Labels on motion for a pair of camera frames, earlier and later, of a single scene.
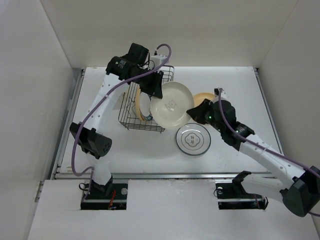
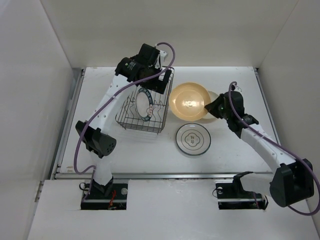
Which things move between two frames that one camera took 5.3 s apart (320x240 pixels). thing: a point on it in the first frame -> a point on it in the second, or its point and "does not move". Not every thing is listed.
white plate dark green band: [145, 106] does not move
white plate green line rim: [193, 139] does not move
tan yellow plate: [137, 99] -> [187, 101]
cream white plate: [171, 111] -> [213, 95]
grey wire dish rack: [135, 112] does not move
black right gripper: [197, 113] -> [212, 107]
